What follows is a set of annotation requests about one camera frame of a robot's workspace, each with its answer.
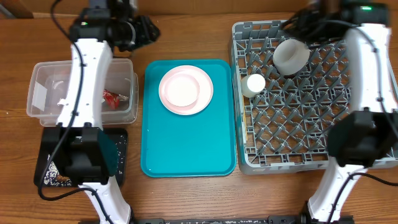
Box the grey dish rack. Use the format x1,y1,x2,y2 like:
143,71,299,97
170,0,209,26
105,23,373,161
231,21,397,175

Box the grey bowl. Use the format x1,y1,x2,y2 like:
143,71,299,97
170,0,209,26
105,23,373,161
273,39,310,76

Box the black plastic tray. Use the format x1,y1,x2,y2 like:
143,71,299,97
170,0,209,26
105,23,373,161
33,128,128,187

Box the rice and food scraps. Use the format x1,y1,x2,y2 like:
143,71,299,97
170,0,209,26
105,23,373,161
44,134,128,187

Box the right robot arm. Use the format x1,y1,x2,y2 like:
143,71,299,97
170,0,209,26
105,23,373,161
282,1,397,223

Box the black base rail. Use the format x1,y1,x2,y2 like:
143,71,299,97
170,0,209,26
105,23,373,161
133,215,355,224

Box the pink plate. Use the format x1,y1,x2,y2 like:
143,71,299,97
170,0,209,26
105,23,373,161
159,65,213,116

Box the red snack wrapper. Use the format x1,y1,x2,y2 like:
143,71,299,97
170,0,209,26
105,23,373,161
102,89,129,110

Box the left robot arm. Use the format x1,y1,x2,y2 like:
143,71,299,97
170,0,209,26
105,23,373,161
40,0,160,223

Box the pink bowl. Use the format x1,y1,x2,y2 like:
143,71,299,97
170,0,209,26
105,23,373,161
164,73,200,107

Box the white napkin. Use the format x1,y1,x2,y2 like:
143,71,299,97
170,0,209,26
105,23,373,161
57,99,67,106

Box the clear plastic bin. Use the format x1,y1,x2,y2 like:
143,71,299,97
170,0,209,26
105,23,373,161
26,58,139,126

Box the cream cup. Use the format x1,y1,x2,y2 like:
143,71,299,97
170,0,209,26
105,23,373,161
241,73,266,98

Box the teal plastic tray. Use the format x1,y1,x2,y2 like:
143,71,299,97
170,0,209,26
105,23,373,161
141,59,236,178

